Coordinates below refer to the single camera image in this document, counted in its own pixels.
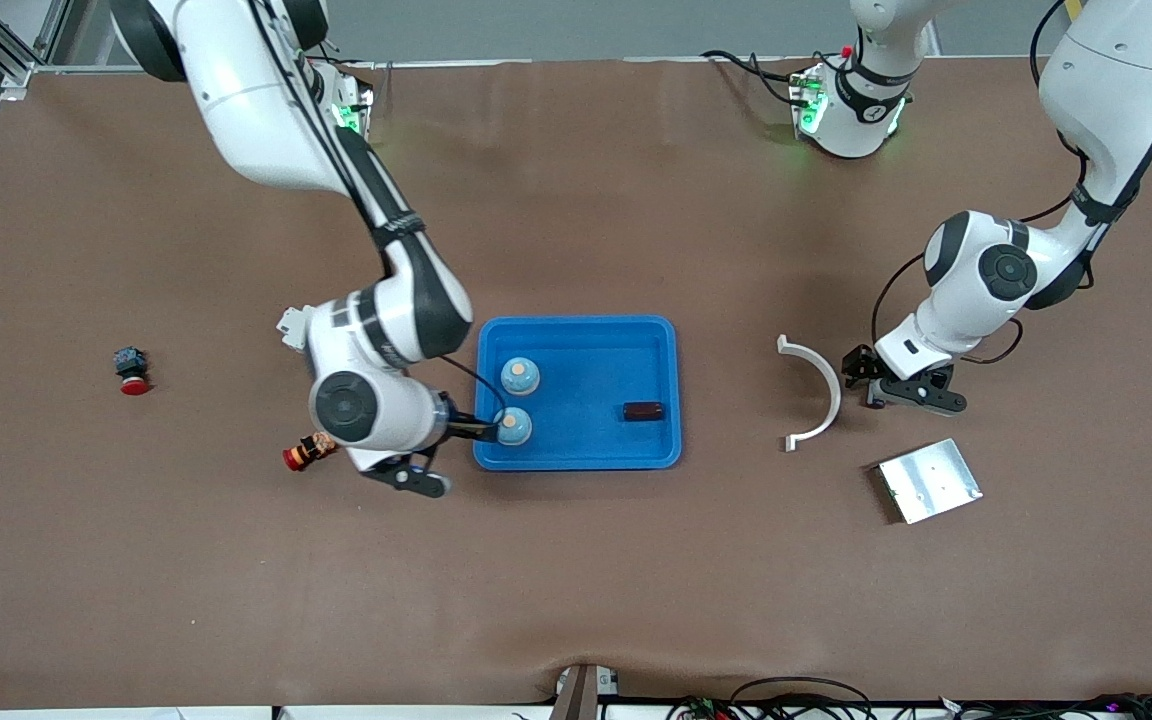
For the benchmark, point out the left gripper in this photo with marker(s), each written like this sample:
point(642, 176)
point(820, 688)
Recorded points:
point(858, 365)

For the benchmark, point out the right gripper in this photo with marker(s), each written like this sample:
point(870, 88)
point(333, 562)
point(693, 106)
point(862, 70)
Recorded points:
point(463, 428)

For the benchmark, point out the blue call bell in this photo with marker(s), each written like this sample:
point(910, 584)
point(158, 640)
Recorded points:
point(519, 377)
point(514, 428)

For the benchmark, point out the dark brown electrolytic capacitor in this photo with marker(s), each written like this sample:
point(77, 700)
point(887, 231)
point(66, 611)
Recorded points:
point(643, 412)

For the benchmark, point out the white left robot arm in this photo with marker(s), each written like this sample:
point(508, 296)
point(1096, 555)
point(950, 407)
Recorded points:
point(1106, 60)

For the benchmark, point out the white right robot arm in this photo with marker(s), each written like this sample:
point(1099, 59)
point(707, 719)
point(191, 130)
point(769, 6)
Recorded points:
point(256, 100)

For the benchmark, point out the blue plastic tray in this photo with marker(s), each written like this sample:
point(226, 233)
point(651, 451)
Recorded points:
point(586, 360)

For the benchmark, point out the silver metal plate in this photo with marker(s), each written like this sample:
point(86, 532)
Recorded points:
point(929, 482)

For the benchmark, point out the red yellow emergency stop button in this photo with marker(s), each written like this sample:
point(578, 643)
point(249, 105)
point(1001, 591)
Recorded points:
point(308, 452)

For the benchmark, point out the brown table cover mat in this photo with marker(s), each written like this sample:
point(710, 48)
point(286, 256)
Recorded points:
point(576, 580)

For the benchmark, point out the white circuit breaker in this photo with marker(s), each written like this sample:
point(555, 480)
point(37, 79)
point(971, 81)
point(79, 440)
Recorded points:
point(288, 322)

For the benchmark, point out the grey table edge clamp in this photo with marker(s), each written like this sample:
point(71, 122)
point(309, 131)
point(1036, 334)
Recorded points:
point(576, 695)

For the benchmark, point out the white curved bracket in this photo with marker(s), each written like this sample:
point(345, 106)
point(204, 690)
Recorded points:
point(835, 397)

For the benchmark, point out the red mushroom pushbutton switch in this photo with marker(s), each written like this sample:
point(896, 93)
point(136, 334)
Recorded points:
point(131, 362)

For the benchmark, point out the aluminium frame profile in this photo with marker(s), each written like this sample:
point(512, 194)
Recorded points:
point(14, 72)

